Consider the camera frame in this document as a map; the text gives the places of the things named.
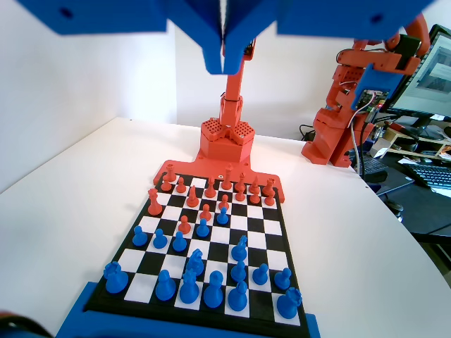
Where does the wooden monitor shelf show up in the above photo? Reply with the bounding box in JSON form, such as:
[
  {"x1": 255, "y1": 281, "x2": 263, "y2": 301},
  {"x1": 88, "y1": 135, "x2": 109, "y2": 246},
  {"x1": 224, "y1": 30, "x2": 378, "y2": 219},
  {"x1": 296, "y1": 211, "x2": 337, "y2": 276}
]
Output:
[{"x1": 382, "y1": 123, "x2": 451, "y2": 161}]

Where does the orange arm with blue handle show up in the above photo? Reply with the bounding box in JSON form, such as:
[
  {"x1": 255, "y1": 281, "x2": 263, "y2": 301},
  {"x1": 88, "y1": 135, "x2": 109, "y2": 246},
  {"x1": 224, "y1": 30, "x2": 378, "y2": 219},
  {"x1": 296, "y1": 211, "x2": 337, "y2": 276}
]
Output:
[{"x1": 301, "y1": 13, "x2": 431, "y2": 169}]

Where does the blue chess bishop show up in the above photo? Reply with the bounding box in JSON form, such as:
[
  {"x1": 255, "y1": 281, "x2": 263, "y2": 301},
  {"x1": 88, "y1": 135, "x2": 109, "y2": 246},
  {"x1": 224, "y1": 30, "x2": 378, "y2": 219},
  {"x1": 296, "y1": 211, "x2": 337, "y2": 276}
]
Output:
[
  {"x1": 154, "y1": 269, "x2": 176, "y2": 302},
  {"x1": 227, "y1": 280, "x2": 249, "y2": 313}
]

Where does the black keyboard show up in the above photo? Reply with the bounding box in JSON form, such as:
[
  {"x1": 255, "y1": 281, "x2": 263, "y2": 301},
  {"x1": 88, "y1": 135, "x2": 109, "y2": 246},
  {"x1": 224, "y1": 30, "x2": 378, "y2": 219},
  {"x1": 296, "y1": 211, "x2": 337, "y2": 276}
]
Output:
[
  {"x1": 403, "y1": 162, "x2": 451, "y2": 191},
  {"x1": 352, "y1": 154, "x2": 388, "y2": 177}
]

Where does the blue base plate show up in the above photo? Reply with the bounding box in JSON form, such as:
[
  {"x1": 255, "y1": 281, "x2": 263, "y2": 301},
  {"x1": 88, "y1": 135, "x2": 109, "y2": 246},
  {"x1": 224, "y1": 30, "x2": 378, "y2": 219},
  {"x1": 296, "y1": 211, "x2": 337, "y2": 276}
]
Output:
[{"x1": 52, "y1": 281, "x2": 320, "y2": 338}]

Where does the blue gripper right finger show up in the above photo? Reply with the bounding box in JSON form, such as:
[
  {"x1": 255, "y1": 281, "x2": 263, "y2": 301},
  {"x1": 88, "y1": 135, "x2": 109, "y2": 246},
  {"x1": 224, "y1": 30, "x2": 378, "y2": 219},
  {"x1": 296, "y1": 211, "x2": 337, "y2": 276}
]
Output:
[{"x1": 224, "y1": 0, "x2": 434, "y2": 75}]

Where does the set of red chess pieces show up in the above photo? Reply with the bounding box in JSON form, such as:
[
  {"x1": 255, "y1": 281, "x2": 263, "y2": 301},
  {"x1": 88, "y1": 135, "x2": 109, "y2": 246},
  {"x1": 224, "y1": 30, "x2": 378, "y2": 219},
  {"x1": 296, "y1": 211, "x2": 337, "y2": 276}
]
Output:
[{"x1": 152, "y1": 158, "x2": 287, "y2": 205}]

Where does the black desk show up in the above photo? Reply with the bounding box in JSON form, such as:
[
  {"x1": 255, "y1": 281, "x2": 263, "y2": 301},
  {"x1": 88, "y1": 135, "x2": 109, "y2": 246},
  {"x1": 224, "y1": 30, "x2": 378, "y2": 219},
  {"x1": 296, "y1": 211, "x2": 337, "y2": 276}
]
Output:
[{"x1": 366, "y1": 151, "x2": 451, "y2": 244}]

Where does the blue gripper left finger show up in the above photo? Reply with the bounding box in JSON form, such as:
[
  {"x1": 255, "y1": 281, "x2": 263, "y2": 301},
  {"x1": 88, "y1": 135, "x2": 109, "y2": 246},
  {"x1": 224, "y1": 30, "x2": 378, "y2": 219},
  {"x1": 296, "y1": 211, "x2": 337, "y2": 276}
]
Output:
[{"x1": 13, "y1": 0, "x2": 225, "y2": 75}]

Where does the black red servo cable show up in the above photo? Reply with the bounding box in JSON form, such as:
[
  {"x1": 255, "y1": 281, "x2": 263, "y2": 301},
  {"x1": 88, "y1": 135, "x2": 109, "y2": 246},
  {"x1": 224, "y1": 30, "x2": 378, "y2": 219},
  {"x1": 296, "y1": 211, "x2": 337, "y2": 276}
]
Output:
[{"x1": 0, "y1": 309, "x2": 49, "y2": 338}]

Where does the grey cable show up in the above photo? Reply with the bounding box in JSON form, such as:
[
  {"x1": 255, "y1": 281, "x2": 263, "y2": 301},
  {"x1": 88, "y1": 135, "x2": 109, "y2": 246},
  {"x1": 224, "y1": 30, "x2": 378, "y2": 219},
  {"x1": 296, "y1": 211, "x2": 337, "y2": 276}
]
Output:
[{"x1": 348, "y1": 115, "x2": 367, "y2": 175}]

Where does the black computer monitor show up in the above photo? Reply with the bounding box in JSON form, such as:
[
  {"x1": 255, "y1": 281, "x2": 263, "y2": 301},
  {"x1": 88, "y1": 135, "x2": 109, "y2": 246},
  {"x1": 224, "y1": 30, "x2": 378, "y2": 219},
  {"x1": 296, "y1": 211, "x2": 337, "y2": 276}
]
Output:
[{"x1": 385, "y1": 23, "x2": 451, "y2": 139}]

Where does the blue chess queen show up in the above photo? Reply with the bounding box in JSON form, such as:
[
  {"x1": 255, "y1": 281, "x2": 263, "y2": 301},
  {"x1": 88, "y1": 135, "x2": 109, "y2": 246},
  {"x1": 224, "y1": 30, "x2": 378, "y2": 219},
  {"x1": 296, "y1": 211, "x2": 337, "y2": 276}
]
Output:
[{"x1": 178, "y1": 269, "x2": 202, "y2": 306}]

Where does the black white chessboard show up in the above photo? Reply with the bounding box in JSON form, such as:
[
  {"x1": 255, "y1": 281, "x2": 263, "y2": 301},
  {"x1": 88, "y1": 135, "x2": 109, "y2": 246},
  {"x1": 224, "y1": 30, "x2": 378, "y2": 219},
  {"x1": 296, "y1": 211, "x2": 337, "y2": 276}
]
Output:
[{"x1": 84, "y1": 172, "x2": 311, "y2": 335}]

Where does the short black cable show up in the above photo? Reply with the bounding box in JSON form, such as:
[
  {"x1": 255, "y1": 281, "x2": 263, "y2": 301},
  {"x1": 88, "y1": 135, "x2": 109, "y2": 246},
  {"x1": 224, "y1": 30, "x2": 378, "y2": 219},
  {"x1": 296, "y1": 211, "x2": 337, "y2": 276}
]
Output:
[{"x1": 298, "y1": 123, "x2": 318, "y2": 142}]

